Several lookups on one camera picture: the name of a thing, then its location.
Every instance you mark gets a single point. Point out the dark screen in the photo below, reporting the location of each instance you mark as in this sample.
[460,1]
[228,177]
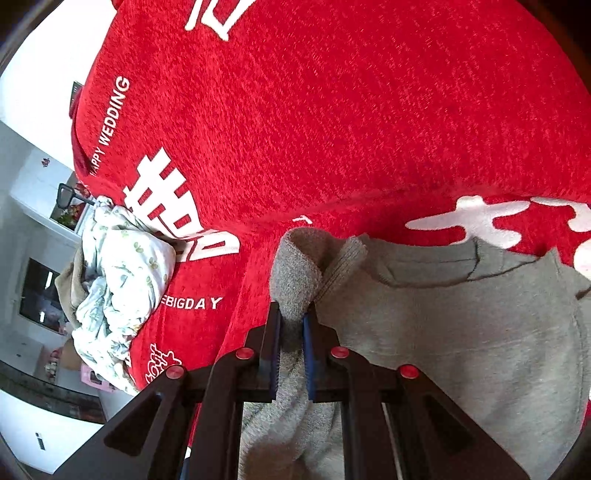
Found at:
[39,295]

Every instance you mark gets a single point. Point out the grey knit sweater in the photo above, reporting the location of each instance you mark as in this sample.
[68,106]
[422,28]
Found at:
[461,314]

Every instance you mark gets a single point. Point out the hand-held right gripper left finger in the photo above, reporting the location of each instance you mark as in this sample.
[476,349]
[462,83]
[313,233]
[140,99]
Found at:
[273,350]

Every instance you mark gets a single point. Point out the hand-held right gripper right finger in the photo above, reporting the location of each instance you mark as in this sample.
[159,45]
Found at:
[309,355]

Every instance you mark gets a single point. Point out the black chair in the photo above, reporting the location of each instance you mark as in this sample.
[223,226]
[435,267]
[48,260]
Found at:
[67,194]

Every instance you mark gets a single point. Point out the red printed blanket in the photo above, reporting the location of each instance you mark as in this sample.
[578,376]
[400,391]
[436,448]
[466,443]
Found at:
[323,115]

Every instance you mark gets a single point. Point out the black glossy countertop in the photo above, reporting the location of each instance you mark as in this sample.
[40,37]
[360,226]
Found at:
[46,392]

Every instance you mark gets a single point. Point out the tan cloth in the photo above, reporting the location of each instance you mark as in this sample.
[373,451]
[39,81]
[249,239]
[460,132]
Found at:
[69,286]

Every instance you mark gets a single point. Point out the light blue floral quilt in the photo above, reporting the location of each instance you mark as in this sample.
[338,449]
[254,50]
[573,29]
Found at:
[124,277]

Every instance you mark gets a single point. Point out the pink box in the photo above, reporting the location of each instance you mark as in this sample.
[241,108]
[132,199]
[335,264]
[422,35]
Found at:
[94,379]

